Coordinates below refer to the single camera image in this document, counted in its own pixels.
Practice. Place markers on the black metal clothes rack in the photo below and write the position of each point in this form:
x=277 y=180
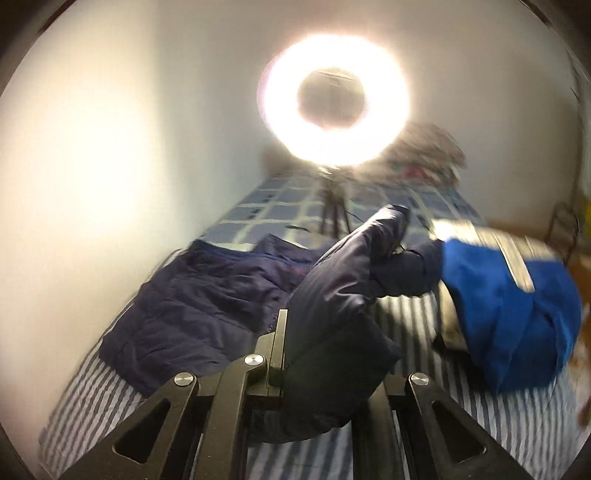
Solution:
x=576 y=230

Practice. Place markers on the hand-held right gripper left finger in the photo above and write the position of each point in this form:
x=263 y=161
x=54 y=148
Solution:
x=277 y=350

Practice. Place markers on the black tripod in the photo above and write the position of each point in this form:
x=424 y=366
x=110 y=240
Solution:
x=330 y=203

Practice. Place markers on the navy puffer jacket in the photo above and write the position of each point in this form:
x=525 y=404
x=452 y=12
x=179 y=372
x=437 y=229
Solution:
x=332 y=286

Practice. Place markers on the blue jacket with reflective strips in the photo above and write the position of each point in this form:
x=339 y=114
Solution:
x=498 y=314

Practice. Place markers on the folded floral quilt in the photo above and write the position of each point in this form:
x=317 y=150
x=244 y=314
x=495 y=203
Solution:
x=429 y=157

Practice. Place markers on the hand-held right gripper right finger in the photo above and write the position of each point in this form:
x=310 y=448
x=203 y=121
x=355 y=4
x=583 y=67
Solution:
x=397 y=392

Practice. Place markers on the blue checked bed sheet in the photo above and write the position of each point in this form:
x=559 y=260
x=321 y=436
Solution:
x=277 y=203

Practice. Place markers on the blue striped bed sheet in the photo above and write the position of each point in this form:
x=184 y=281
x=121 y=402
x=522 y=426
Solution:
x=92 y=392

